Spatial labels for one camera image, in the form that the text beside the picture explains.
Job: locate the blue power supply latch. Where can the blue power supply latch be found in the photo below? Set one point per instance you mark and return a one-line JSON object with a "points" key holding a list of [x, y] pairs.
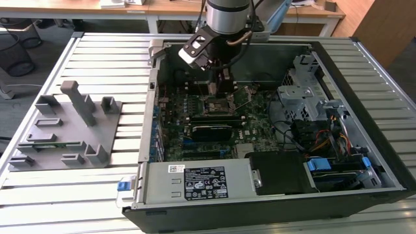
{"points": [[122, 186]]}

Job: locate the black CPU socket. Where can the black CPU socket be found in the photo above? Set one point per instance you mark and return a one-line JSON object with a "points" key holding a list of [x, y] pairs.
{"points": [[216, 107]]}

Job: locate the small blue plastic clip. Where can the small blue plastic clip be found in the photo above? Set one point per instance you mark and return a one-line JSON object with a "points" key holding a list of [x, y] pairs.
{"points": [[365, 162]]}

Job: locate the green RAM stick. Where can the green RAM stick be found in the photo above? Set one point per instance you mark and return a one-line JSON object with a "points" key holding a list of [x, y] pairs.
{"points": [[61, 145]]}

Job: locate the black open PC case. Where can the black open PC case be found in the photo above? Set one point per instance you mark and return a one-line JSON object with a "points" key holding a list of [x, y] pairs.
{"points": [[226, 214]]}

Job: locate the grey metal stand foot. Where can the grey metal stand foot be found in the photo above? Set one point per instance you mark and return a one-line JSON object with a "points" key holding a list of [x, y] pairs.
{"points": [[6, 93]]}

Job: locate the black plastic fan shroud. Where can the black plastic fan shroud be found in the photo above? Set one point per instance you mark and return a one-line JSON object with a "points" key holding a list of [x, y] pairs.
{"points": [[282, 173]]}

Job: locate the brown cardboard box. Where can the brown cardboard box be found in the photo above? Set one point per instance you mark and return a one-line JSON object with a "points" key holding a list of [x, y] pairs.
{"points": [[330, 6]]}

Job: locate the black graphics card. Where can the black graphics card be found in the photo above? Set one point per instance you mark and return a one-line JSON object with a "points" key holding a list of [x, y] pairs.
{"points": [[210, 134]]}

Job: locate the black mesh waste basket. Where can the black mesh waste basket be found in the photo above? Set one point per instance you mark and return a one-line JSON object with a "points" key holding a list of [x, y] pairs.
{"points": [[32, 40], [16, 56]]}

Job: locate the blue disk carrier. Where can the blue disk carrier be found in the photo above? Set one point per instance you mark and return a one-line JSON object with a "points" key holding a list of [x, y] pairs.
{"points": [[318, 165]]}

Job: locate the small grey wrist camera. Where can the small grey wrist camera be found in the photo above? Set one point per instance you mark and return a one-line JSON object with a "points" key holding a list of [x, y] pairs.
{"points": [[260, 35]]}

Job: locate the silver chipset heatsink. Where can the silver chipset heatsink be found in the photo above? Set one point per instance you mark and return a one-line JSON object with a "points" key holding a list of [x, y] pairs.
{"points": [[244, 149]]}

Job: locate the silver power supply unit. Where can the silver power supply unit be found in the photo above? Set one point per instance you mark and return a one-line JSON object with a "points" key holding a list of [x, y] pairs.
{"points": [[156, 180]]}

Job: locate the small white box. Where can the small white box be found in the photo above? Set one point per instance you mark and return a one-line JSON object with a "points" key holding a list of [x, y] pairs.
{"points": [[134, 2]]}

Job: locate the grey plastic parts rack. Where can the grey plastic parts rack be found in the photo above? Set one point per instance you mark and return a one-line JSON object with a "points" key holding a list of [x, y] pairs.
{"points": [[68, 136]]}

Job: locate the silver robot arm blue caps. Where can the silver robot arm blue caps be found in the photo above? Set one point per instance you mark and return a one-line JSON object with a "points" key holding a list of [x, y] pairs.
{"points": [[226, 17]]}

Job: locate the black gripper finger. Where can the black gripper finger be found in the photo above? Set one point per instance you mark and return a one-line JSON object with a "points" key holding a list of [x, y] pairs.
{"points": [[212, 76], [225, 83]]}

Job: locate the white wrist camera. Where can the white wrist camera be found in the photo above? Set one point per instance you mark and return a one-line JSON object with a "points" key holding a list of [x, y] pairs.
{"points": [[188, 57]]}

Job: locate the green motherboard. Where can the green motherboard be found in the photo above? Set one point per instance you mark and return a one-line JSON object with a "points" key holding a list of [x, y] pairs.
{"points": [[260, 122]]}

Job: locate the black expansion slot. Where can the black expansion slot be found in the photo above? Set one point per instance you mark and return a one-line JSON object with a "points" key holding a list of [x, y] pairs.
{"points": [[201, 154]]}

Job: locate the wooden desk white frame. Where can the wooden desk white frame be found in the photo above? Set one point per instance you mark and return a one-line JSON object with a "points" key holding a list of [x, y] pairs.
{"points": [[64, 9], [316, 12]]}

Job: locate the wooden cabinet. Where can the wooden cabinet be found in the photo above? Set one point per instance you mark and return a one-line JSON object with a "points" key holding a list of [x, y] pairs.
{"points": [[382, 24]]}

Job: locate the silver metal drive cage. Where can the silver metal drive cage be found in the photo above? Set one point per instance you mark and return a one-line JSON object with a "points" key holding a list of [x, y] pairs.
{"points": [[292, 93]]}

